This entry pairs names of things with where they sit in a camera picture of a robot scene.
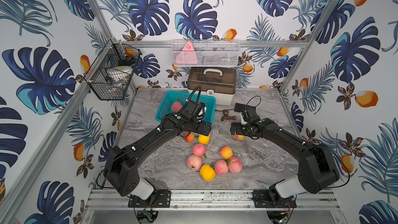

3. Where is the pink peach with leaf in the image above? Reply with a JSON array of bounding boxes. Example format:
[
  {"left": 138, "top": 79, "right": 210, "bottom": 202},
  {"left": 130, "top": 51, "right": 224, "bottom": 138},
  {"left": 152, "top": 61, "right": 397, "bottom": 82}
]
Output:
[{"left": 171, "top": 101, "right": 182, "bottom": 113}]

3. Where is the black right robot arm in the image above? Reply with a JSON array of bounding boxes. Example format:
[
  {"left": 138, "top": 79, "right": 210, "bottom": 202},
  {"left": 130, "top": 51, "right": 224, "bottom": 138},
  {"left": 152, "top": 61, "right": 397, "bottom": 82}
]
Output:
[{"left": 230, "top": 103, "right": 340, "bottom": 198}]

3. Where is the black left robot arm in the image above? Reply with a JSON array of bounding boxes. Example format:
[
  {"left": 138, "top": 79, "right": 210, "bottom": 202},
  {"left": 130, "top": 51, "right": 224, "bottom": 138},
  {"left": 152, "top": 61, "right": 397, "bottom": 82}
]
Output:
[{"left": 103, "top": 100, "right": 211, "bottom": 199}]

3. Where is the teal plastic basket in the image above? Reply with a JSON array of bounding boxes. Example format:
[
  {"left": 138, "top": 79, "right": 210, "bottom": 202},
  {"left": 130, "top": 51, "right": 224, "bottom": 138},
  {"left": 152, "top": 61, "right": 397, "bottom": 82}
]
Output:
[{"left": 154, "top": 90, "right": 217, "bottom": 124}]

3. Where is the white bowl in basket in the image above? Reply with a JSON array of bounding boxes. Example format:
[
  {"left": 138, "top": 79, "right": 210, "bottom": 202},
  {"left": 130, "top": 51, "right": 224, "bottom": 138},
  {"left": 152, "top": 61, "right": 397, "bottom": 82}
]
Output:
[{"left": 107, "top": 66, "right": 133, "bottom": 83}]

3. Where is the small red orange peach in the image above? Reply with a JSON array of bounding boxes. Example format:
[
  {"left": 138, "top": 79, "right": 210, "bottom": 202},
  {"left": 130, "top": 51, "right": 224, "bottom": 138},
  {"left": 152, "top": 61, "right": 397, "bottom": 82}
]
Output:
[{"left": 183, "top": 132, "right": 195, "bottom": 143}]

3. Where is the maroon brass faucet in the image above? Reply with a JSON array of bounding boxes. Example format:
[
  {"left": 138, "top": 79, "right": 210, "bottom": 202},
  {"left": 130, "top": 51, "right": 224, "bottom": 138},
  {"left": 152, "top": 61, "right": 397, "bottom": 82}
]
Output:
[{"left": 221, "top": 110, "right": 237, "bottom": 121}]

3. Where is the black battery box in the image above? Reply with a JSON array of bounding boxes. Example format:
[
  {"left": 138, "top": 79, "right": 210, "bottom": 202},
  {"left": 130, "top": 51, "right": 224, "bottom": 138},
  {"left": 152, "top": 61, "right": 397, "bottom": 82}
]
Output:
[{"left": 234, "top": 103, "right": 257, "bottom": 115}]

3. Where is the orange yellow peach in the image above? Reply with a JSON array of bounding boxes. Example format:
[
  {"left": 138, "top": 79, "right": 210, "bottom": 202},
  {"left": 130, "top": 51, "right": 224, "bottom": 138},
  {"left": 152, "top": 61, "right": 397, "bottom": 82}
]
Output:
[{"left": 220, "top": 146, "right": 234, "bottom": 160}]

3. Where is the yellow peach front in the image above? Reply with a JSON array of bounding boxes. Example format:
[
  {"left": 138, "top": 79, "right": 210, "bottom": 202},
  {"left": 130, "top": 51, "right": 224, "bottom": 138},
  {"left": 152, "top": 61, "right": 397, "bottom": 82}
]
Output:
[{"left": 200, "top": 164, "right": 216, "bottom": 181}]

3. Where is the white brown storage box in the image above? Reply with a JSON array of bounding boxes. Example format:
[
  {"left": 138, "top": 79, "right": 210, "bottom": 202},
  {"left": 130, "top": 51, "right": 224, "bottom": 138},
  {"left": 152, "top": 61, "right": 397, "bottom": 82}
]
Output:
[{"left": 187, "top": 67, "right": 237, "bottom": 106}]

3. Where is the pink triangle item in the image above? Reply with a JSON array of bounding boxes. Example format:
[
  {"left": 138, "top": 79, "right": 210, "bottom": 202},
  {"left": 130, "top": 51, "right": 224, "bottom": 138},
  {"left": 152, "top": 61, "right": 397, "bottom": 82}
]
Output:
[{"left": 174, "top": 41, "right": 198, "bottom": 65}]

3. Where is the clear wall shelf basket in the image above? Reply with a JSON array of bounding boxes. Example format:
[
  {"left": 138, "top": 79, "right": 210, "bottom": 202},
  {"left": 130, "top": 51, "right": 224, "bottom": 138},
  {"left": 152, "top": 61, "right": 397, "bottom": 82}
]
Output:
[{"left": 171, "top": 40, "right": 240, "bottom": 67}]

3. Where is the black wire wall basket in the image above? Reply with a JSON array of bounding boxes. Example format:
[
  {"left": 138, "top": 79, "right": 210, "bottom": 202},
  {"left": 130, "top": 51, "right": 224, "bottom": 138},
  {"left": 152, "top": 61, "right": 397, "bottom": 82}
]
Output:
[{"left": 84, "top": 39, "right": 142, "bottom": 101}]

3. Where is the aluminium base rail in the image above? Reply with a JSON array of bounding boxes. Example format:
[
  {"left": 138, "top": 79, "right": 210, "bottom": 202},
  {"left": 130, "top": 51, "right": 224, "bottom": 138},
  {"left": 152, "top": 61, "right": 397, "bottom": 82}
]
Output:
[{"left": 86, "top": 190, "right": 340, "bottom": 211}]

